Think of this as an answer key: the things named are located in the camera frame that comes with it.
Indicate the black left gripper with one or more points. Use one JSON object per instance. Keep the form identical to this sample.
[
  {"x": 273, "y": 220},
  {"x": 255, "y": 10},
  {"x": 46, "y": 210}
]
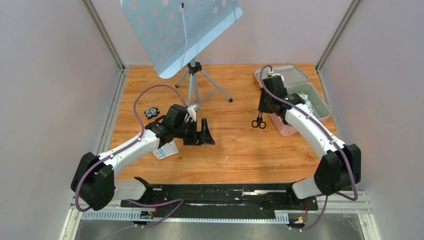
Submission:
[{"x": 199, "y": 138}]

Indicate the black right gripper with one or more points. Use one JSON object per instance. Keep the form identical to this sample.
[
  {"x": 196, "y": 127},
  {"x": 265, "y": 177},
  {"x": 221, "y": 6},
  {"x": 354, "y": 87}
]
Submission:
[{"x": 261, "y": 107}]

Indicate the black handled scissors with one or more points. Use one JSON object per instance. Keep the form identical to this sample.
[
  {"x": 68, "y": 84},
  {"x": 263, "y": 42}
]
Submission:
[{"x": 259, "y": 122}]

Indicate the pink medicine kit case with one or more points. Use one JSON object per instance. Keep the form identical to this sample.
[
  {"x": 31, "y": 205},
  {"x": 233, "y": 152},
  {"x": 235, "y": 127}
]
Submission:
[{"x": 290, "y": 83}]

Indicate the large blue cotton packet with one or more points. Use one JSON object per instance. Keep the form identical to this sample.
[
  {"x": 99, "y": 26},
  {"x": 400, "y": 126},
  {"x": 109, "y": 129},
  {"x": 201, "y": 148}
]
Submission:
[{"x": 308, "y": 102}]

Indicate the white blue gauze packet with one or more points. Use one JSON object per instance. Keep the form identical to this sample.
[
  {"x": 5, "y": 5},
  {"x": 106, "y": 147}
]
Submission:
[{"x": 167, "y": 150}]

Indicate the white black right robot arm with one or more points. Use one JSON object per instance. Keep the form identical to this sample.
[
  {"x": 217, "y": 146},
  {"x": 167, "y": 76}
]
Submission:
[{"x": 340, "y": 164}]

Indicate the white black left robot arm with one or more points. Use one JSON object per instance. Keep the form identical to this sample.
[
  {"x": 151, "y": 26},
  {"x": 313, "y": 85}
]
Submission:
[{"x": 95, "y": 180}]

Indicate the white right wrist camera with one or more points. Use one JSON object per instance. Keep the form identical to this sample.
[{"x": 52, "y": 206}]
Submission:
[{"x": 272, "y": 73}]

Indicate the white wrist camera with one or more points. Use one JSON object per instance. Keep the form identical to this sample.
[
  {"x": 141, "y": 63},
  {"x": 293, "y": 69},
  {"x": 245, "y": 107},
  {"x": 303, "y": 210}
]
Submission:
[
  {"x": 192, "y": 113},
  {"x": 272, "y": 73}
]

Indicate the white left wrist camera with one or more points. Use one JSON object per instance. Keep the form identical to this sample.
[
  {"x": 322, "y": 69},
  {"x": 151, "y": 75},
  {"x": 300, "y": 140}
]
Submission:
[{"x": 192, "y": 113}]

